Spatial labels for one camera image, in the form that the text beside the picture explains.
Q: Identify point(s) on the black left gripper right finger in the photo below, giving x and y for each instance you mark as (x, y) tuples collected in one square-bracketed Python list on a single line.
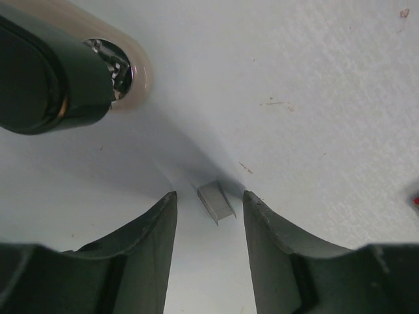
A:
[(294, 271)]

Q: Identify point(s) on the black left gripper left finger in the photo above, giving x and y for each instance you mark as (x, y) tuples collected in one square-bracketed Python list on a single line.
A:
[(126, 271)]

